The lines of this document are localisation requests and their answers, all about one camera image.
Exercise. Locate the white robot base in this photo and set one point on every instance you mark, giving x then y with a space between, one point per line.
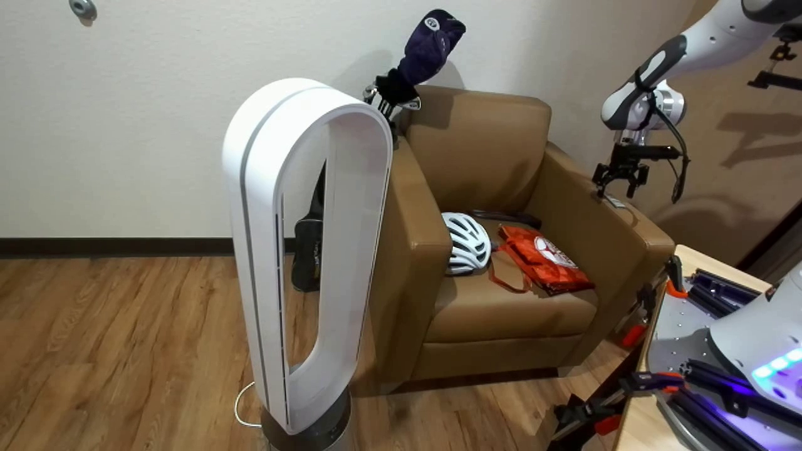
765 333

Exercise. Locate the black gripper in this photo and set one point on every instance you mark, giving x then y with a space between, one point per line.
643 154

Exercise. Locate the black bars on table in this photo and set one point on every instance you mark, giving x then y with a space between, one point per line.
718 290

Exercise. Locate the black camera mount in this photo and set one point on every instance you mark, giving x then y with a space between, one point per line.
778 80

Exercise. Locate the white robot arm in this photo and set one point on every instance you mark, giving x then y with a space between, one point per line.
718 37

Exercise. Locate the metal wall fixture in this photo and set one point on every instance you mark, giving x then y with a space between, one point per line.
84 8

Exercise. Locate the brown leather armchair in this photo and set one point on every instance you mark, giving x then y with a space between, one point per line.
492 141

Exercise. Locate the small grey object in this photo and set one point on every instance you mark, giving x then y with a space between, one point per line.
615 200

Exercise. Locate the red bag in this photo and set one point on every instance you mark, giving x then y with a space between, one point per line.
535 258

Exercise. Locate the white bladeless tower fan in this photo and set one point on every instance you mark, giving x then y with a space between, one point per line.
267 165

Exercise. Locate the white bicycle helmet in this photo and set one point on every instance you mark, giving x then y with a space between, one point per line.
467 240

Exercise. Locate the black white golf headcover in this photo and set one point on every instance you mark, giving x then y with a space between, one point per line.
391 92

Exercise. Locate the black golf bag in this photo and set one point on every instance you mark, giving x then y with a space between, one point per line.
307 251

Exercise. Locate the red black clamp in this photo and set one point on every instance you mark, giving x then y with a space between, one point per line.
590 414
635 333

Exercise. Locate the wooden side table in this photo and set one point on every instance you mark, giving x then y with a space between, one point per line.
643 426

